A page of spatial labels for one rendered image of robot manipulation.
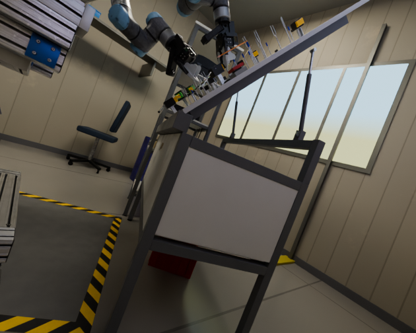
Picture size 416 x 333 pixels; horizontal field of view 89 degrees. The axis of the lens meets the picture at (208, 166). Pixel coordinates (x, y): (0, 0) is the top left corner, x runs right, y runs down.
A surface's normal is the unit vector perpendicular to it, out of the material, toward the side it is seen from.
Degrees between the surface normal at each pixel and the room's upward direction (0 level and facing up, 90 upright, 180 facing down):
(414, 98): 90
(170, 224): 90
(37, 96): 90
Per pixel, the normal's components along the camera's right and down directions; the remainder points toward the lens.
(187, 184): 0.29, 0.14
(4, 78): 0.62, 0.26
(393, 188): -0.69, -0.25
